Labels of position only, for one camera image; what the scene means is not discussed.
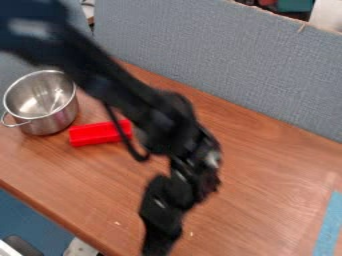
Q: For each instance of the shiny metal pot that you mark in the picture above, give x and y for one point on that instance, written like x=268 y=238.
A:
x=40 y=103

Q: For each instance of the grey fabric partition panel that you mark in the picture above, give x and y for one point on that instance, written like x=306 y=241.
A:
x=266 y=62

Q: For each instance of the red rectangular block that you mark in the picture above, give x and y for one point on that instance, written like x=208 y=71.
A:
x=95 y=133

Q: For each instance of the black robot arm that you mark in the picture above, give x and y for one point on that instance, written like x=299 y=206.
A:
x=37 y=34

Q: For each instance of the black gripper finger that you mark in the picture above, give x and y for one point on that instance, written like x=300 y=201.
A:
x=157 y=243

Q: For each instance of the blue tape strip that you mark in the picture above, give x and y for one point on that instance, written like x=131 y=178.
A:
x=330 y=227

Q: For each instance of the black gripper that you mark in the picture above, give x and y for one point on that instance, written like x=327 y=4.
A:
x=171 y=195

